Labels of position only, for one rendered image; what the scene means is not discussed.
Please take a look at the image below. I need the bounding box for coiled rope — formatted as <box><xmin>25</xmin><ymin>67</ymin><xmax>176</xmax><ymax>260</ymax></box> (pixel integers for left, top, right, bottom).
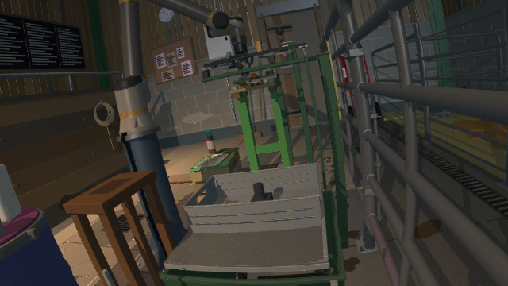
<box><xmin>93</xmin><ymin>101</ymin><xmax>116</xmax><ymax>127</ymax></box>

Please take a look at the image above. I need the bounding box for green platform scale frame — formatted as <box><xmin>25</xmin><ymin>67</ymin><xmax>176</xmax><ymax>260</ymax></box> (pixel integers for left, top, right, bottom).
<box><xmin>160</xmin><ymin>48</ymin><xmax>351</xmax><ymax>286</ymax></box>

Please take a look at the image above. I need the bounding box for dark test weight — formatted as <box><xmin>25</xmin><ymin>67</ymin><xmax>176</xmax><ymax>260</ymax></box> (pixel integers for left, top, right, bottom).
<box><xmin>251</xmin><ymin>181</ymin><xmax>275</xmax><ymax>203</ymax></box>

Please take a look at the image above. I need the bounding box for red white green can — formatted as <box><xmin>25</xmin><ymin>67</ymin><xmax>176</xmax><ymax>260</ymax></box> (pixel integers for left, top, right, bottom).
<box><xmin>203</xmin><ymin>129</ymin><xmax>217</xmax><ymax>156</ymax></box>

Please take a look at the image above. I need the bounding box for black notice board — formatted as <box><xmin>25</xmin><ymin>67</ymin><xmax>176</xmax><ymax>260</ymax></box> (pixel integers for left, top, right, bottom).
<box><xmin>0</xmin><ymin>13</ymin><xmax>87</xmax><ymax>72</ymax></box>

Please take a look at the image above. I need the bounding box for floor drain grate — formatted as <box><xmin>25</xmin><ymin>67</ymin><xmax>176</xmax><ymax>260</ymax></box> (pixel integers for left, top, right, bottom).
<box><xmin>376</xmin><ymin>118</ymin><xmax>508</xmax><ymax>218</ymax></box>

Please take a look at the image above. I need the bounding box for round wall clock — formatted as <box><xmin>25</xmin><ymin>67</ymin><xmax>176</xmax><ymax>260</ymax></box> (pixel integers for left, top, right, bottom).
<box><xmin>158</xmin><ymin>6</ymin><xmax>175</xmax><ymax>24</ymax></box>

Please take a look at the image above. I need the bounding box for grey pipe railing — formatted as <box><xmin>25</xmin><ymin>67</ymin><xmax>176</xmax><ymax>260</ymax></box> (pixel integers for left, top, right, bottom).
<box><xmin>320</xmin><ymin>0</ymin><xmax>508</xmax><ymax>286</ymax></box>

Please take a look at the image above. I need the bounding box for red sign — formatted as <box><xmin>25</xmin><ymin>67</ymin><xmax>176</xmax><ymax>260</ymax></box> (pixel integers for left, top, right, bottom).
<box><xmin>338</xmin><ymin>54</ymin><xmax>354</xmax><ymax>105</ymax></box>

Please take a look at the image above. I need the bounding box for black knob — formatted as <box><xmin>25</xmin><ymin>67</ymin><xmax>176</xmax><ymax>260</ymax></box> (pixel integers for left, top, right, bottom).
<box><xmin>267</xmin><ymin>24</ymin><xmax>294</xmax><ymax>37</ymax></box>

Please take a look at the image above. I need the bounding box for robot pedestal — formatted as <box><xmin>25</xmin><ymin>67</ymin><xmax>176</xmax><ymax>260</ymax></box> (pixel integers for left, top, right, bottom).
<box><xmin>120</xmin><ymin>127</ymin><xmax>188</xmax><ymax>259</ymax></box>

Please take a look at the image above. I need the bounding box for grey pipe gate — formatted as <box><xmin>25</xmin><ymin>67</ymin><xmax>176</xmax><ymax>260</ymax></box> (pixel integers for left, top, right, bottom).
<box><xmin>370</xmin><ymin>22</ymin><xmax>506</xmax><ymax>87</ymax></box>

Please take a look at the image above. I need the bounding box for grey door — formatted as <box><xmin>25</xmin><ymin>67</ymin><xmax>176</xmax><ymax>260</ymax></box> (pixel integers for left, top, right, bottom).
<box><xmin>255</xmin><ymin>0</ymin><xmax>331</xmax><ymax>122</ymax></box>

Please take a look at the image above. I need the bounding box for white plastic container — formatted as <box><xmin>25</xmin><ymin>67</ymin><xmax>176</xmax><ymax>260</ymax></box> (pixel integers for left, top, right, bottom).
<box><xmin>0</xmin><ymin>163</ymin><xmax>23</xmax><ymax>226</ymax></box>

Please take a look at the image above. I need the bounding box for dark scale beam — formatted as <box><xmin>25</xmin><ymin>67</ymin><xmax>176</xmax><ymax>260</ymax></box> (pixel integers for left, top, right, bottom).
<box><xmin>202</xmin><ymin>41</ymin><xmax>309</xmax><ymax>68</ymax></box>

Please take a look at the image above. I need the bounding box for grey scale platform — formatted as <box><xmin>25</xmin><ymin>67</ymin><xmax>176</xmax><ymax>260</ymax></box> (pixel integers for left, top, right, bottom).
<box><xmin>164</xmin><ymin>225</ymin><xmax>332</xmax><ymax>275</ymax></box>

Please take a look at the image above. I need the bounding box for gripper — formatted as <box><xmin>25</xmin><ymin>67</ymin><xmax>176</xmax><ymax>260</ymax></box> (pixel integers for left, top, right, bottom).
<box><xmin>231</xmin><ymin>39</ymin><xmax>249</xmax><ymax>57</ymax></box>

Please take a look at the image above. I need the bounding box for white camera box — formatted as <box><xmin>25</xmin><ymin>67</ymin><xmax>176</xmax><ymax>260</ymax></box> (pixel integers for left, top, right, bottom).
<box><xmin>203</xmin><ymin>33</ymin><xmax>236</xmax><ymax>61</ymax></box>

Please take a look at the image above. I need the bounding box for blue drum with purple lid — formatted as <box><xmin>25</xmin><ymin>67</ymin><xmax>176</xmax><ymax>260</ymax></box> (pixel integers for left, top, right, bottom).
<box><xmin>0</xmin><ymin>206</ymin><xmax>80</xmax><ymax>286</ymax></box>

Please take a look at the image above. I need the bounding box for brown wooden stool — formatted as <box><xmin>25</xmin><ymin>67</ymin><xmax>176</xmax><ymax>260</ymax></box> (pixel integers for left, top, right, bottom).
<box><xmin>63</xmin><ymin>170</ymin><xmax>178</xmax><ymax>286</ymax></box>

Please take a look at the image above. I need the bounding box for grey wall rail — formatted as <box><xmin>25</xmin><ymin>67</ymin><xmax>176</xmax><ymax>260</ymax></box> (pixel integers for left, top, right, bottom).
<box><xmin>0</xmin><ymin>70</ymin><xmax>125</xmax><ymax>81</ymax></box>

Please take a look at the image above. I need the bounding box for green crate with tray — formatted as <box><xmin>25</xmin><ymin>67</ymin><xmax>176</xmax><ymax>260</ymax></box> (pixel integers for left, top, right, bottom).
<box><xmin>189</xmin><ymin>147</ymin><xmax>242</xmax><ymax>184</ymax></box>

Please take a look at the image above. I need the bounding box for grey tote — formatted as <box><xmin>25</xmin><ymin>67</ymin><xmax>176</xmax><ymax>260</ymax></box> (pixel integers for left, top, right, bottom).
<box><xmin>183</xmin><ymin>162</ymin><xmax>324</xmax><ymax>235</ymax></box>

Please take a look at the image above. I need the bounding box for cork notice board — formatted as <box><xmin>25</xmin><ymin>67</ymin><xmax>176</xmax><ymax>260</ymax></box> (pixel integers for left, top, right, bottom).
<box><xmin>149</xmin><ymin>36</ymin><xmax>198</xmax><ymax>86</ymax></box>

